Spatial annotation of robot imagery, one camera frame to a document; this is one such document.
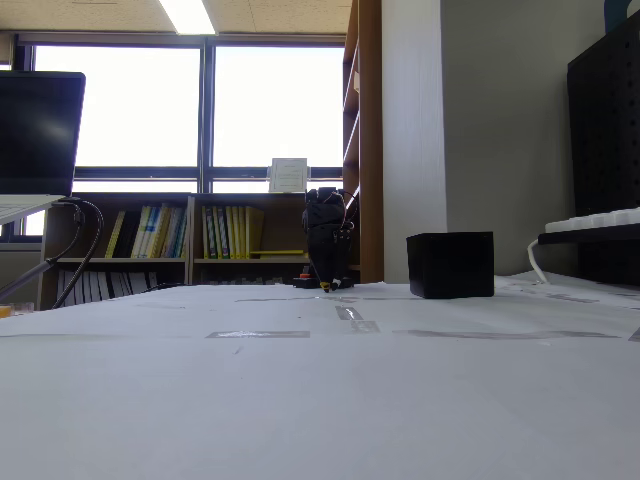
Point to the black square bin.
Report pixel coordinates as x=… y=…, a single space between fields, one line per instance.
x=450 y=265

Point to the white power strip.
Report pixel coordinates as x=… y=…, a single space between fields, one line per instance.
x=600 y=220

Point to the dark screen laptop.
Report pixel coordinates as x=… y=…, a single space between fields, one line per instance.
x=40 y=135

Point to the black pegboard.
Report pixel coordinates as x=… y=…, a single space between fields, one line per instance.
x=605 y=125

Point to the white paper sign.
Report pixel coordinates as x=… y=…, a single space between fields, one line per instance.
x=288 y=175

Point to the clear tape strip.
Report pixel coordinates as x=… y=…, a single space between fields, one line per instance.
x=347 y=312
x=500 y=334
x=365 y=326
x=257 y=334

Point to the ceiling light panel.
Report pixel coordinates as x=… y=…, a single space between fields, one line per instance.
x=187 y=15

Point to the white paper covering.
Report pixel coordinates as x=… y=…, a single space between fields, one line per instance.
x=300 y=400

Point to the low wooden bookshelf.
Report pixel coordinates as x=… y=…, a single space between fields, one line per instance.
x=125 y=264
x=280 y=230

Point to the yellow binder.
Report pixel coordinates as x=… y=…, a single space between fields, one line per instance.
x=230 y=232

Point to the yellow flat folder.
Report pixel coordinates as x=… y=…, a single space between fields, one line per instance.
x=277 y=253

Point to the yellow white book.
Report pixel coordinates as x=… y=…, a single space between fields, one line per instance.
x=141 y=230

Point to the blue white book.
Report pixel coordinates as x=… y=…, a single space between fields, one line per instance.
x=151 y=232

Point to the dark blue object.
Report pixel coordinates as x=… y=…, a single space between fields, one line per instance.
x=620 y=12

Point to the small orange item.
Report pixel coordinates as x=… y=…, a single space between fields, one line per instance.
x=4 y=311

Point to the row of white binders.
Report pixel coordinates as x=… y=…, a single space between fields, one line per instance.
x=100 y=286

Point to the tall wooden bookshelf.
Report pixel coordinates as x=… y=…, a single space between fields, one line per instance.
x=370 y=150

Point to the black tray under power strip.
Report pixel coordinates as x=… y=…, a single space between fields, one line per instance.
x=590 y=237

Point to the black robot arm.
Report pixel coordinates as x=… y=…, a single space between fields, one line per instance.
x=322 y=210

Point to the black book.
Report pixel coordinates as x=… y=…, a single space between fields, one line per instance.
x=127 y=235

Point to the dark window frame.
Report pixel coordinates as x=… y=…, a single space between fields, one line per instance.
x=206 y=125

